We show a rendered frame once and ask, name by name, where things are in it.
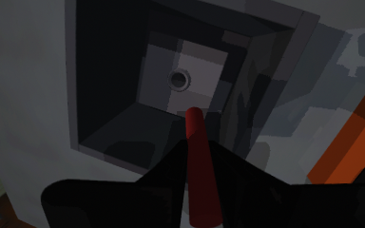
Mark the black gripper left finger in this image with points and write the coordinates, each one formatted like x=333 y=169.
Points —
x=153 y=201

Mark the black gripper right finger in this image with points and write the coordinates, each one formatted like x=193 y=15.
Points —
x=252 y=198

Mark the dark red peg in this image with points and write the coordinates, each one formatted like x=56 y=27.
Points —
x=204 y=203

